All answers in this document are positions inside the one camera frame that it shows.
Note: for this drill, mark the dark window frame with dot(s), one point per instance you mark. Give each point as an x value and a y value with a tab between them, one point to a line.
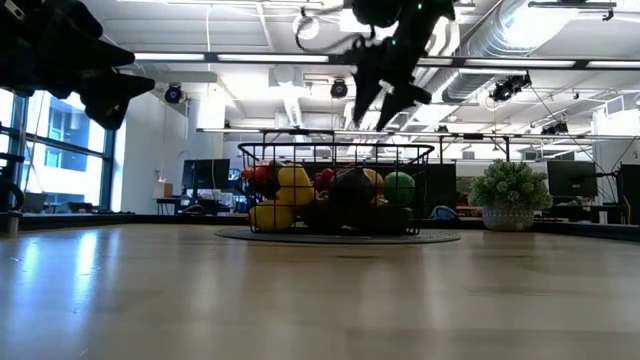
107	170

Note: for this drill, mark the black table frame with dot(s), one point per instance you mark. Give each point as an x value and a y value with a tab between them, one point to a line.
125	220

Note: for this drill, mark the silver ventilation duct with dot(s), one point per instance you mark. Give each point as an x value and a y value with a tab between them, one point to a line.
480	65

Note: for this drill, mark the office desk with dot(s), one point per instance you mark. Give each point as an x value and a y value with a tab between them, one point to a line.
200	202

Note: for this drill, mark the round grey woven placemat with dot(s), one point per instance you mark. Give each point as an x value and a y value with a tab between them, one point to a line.
440	237

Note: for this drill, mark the black ceiling spotlight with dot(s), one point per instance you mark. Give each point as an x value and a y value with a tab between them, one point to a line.
173	93
339	89

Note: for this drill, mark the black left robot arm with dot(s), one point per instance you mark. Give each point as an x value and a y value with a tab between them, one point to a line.
11	157

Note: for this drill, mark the blue rounded object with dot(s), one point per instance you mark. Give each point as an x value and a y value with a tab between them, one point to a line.
442	213

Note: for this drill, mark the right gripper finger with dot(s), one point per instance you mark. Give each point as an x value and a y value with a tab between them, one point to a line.
366	90
402	97

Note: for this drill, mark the black computer monitor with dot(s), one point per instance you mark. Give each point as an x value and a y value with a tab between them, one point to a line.
442	185
571	178
205	174
630	187

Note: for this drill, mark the round purple onion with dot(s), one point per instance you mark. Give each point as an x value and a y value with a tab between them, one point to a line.
352	189

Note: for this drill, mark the green lime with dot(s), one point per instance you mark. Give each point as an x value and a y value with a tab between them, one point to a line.
399	189

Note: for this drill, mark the black ceiling camera cluster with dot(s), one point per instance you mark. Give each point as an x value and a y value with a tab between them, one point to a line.
510	87

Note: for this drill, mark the small cardboard box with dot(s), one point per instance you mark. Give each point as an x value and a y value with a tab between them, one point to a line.
162	190

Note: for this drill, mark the red chili pepper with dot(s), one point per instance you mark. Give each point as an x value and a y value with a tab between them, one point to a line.
256	172

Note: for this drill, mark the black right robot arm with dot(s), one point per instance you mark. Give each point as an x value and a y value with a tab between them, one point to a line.
372	12

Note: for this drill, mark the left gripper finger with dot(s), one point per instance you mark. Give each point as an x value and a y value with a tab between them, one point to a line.
115	95
100	52

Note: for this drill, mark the long ceiling light bar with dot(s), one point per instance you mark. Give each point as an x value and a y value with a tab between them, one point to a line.
270	58

